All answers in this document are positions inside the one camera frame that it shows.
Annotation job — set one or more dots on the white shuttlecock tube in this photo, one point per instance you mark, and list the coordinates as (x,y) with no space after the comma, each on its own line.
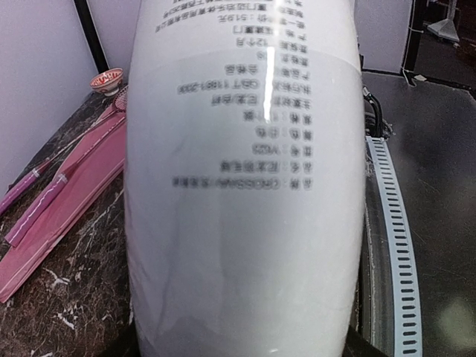
(244,177)

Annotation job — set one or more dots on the right black corner post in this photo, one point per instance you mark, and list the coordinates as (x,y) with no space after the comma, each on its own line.
(91,35)

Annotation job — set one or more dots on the black front table rail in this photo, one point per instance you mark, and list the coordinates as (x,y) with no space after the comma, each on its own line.
(373,312)

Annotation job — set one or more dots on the grey slotted cable duct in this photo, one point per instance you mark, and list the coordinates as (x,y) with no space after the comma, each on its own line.
(406,299)

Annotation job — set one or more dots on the pink racket cover bag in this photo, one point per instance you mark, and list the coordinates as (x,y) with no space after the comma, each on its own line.
(84,175)

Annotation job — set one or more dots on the orange patterned small bowl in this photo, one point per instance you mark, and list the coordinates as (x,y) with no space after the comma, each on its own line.
(108,82)

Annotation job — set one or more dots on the pink badminton racket front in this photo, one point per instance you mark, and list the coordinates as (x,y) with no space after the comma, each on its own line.
(22,226)

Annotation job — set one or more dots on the pink badminton racket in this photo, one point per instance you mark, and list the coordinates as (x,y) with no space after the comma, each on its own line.
(118,105)
(22,226)

